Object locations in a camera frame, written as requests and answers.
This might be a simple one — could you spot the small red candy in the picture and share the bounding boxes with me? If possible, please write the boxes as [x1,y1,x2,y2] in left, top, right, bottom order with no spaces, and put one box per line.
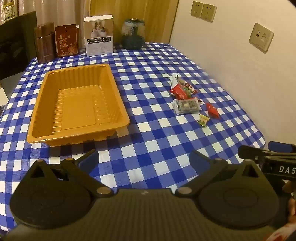
[206,103,220,119]

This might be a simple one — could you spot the sheer pale curtain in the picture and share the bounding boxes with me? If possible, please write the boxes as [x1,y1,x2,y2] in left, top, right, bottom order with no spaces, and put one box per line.
[17,0,92,28]

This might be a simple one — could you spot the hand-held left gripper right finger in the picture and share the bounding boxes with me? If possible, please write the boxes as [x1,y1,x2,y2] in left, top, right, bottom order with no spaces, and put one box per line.
[174,149,263,198]

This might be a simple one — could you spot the small yellow green candy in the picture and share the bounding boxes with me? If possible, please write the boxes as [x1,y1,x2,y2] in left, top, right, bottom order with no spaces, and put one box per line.
[198,114,210,127]

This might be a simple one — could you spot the yellow curtain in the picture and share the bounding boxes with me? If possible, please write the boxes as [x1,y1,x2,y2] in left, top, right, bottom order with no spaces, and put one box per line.
[90,0,179,44]

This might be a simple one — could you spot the brown cylindrical tin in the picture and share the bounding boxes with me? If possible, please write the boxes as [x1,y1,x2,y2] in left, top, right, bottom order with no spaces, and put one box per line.
[34,22,56,64]

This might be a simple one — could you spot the pale patterned box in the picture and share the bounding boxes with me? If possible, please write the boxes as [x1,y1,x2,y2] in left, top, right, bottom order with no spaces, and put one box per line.
[0,3,18,24]

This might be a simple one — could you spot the glass jar with green lid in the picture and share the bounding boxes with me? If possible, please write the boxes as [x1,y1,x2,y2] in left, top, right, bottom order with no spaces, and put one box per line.
[121,19,146,50]

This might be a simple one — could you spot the orange plastic tray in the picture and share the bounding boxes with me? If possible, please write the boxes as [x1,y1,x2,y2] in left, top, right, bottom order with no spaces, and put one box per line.
[26,64,130,147]

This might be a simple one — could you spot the person's right hand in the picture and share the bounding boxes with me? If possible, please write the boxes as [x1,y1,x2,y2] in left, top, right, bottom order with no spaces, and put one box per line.
[282,179,296,217]

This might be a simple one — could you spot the red gold printed tin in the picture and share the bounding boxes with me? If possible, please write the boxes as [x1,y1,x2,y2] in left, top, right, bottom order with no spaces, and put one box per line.
[55,24,80,57]

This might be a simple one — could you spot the person's right forearm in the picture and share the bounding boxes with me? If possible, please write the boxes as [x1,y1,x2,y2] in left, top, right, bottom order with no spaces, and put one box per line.
[266,222,296,241]

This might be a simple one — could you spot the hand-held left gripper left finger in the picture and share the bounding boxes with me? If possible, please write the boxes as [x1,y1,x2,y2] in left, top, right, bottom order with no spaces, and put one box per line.
[29,149,115,198]

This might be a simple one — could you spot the blue white checked tablecloth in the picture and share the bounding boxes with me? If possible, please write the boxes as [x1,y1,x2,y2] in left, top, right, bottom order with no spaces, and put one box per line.
[0,42,266,234]

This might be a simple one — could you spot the clear biscuit packet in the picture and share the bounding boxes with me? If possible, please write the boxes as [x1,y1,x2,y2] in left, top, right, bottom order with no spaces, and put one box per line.
[173,98,201,115]

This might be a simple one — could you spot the large beige wall socket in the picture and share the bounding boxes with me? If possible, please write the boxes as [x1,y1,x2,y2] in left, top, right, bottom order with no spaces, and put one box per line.
[249,22,274,54]

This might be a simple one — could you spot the red white snack packet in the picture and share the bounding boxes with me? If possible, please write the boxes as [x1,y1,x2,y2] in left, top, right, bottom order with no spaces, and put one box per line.
[185,83,199,94]

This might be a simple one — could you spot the black chair back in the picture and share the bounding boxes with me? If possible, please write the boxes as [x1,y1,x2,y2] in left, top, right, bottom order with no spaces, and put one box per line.
[0,11,38,80]

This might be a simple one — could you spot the green white snack packet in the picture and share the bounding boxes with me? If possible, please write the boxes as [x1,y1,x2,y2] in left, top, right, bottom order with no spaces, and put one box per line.
[169,73,183,87]

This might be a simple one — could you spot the white cardboard box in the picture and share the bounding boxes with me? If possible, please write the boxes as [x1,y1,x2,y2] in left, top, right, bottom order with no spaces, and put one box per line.
[83,14,114,57]

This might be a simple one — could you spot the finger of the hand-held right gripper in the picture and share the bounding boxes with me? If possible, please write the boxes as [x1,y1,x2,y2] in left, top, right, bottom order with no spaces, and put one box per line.
[238,145,296,164]
[268,141,296,152]

